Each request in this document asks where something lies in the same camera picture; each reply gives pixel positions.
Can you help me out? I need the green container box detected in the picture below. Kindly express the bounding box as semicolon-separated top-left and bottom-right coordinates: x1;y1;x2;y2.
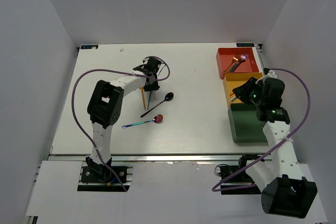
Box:
228;103;267;144

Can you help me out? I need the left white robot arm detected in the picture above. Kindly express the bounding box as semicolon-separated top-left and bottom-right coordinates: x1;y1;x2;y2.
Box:
87;56;163;182

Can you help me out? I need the yellow container box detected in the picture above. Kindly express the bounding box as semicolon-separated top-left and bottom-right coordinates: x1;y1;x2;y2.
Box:
223;72;263;107

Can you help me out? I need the red container box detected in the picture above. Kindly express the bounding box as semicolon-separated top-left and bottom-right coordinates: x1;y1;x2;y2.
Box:
216;47;260;79

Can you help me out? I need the teal chopstick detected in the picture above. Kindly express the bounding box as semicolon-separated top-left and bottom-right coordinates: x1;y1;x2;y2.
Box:
147;91;152;111

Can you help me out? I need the black spoon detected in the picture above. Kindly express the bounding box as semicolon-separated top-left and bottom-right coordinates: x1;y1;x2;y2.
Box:
140;92;174;118

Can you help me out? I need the iridescent rainbow spoon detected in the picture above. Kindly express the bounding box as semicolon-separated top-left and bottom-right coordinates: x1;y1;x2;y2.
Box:
122;114;164;129

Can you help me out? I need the right blue table label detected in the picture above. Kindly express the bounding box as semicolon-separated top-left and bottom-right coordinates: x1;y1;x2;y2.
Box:
236;42;255;47

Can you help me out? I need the gold fork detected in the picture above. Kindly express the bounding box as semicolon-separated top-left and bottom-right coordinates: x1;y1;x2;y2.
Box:
224;54;241;73

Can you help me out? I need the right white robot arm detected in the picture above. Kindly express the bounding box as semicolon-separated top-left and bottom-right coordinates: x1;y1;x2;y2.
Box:
233;77;318;219

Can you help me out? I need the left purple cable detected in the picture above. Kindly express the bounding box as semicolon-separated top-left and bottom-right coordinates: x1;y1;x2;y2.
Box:
72;56;171;192

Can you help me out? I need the left blue table label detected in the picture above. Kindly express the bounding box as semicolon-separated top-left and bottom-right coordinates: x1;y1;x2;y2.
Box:
80;45;99;50

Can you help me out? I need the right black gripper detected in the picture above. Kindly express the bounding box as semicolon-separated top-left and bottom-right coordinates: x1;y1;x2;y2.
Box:
232;77;265;106

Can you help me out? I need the blue table label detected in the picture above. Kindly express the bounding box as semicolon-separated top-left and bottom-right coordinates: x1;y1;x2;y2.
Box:
236;42;255;47
80;45;99;50

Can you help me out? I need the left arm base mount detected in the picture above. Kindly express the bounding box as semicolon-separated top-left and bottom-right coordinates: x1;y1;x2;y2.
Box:
77;165;133;193

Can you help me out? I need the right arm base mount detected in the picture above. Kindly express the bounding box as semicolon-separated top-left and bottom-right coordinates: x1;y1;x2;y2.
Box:
214;154;261;195

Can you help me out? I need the purple fork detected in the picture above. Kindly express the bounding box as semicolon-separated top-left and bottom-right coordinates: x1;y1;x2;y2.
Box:
239;54;248;62

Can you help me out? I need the orange spoon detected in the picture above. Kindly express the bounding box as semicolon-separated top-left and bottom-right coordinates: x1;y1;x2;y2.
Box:
140;87;146;110

